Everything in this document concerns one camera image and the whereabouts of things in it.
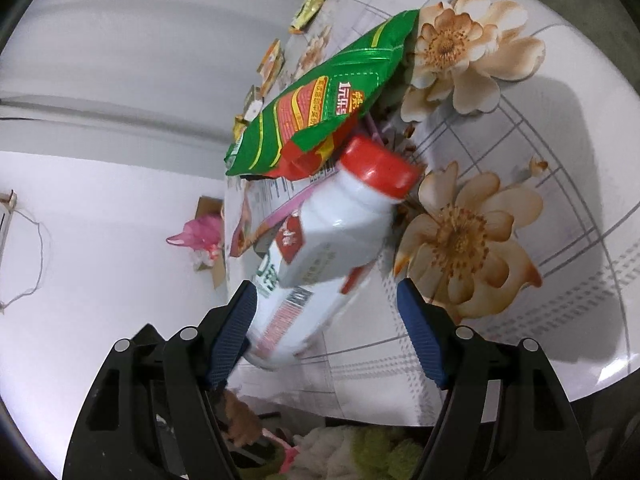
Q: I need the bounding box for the pink snack bag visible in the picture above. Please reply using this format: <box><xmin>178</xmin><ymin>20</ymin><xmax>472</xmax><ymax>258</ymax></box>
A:
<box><xmin>224</xmin><ymin>156</ymin><xmax>337</xmax><ymax>257</ymax></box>

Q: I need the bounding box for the white bottle red cap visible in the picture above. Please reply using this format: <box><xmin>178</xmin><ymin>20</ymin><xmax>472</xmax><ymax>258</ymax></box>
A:
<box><xmin>245</xmin><ymin>136</ymin><xmax>422</xmax><ymax>370</ymax></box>

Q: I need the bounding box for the pink plastic bag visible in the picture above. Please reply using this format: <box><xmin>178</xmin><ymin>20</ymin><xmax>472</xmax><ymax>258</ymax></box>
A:
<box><xmin>166</xmin><ymin>214</ymin><xmax>224</xmax><ymax>268</ymax></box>

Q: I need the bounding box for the yellow small packet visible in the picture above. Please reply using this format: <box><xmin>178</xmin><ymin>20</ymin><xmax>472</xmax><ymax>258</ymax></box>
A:
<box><xmin>232</xmin><ymin>115</ymin><xmax>250</xmax><ymax>142</ymax></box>

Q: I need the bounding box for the green red snack bag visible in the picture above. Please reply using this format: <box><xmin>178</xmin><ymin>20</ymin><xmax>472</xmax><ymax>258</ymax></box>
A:
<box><xmin>224</xmin><ymin>10</ymin><xmax>419</xmax><ymax>181</ymax></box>

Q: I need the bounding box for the floral tablecloth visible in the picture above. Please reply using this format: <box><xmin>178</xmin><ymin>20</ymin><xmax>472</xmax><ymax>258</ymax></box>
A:
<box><xmin>219</xmin><ymin>0</ymin><xmax>640</xmax><ymax>428</ymax></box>

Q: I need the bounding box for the white brown small packet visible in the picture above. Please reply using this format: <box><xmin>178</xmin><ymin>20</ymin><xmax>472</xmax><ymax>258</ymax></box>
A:
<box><xmin>243</xmin><ymin>84</ymin><xmax>264</xmax><ymax>122</ymax></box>

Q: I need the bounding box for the orange snack packet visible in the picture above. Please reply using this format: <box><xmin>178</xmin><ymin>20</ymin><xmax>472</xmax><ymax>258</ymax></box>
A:
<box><xmin>256</xmin><ymin>39</ymin><xmax>284</xmax><ymax>96</ymax></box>

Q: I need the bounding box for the yellow crumpled wrapper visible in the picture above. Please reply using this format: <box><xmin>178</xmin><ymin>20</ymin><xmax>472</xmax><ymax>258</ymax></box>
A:
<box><xmin>288</xmin><ymin>0</ymin><xmax>326</xmax><ymax>35</ymax></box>

